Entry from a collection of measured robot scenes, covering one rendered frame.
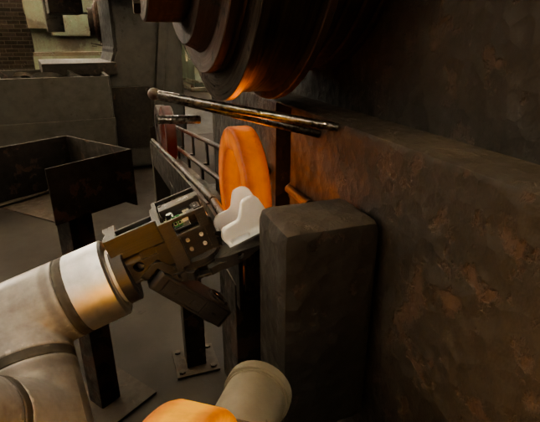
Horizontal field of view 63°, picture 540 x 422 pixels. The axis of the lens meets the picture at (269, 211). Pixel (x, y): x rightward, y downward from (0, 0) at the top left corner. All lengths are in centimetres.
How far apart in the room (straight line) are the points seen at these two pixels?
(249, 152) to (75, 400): 34
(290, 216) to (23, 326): 28
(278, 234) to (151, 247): 17
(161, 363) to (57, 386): 104
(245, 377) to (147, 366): 113
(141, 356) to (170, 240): 110
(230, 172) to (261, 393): 40
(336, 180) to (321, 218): 10
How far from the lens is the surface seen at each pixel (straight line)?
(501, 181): 33
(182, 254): 49
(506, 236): 33
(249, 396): 38
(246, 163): 57
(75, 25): 970
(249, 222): 51
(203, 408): 27
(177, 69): 356
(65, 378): 50
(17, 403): 43
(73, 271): 50
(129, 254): 50
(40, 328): 51
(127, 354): 158
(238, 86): 51
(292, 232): 39
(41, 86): 298
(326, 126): 49
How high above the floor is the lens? 96
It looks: 21 degrees down
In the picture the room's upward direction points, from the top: straight up
